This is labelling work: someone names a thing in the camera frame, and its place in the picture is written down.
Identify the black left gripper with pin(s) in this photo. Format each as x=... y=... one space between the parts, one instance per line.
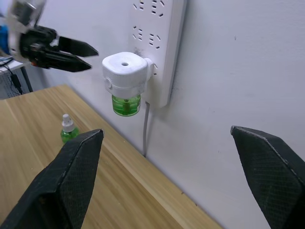
x=35 y=51

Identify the white mosquito repellent heater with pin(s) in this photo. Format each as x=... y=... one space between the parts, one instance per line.
x=125 y=72

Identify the white metal rack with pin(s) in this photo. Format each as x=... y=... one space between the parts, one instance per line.
x=12 y=81

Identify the green liquid bottle white cap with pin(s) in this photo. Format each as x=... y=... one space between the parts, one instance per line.
x=69 y=132

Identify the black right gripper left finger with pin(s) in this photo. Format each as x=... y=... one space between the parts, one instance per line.
x=59 y=186

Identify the green liquid bottle without cap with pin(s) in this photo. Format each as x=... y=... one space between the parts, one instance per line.
x=126 y=106

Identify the white wall power strip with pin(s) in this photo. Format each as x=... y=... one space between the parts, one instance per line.
x=157 y=45

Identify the blue object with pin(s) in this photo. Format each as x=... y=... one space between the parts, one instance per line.
x=3 y=38

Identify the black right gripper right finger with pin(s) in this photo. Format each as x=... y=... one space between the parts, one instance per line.
x=269 y=174

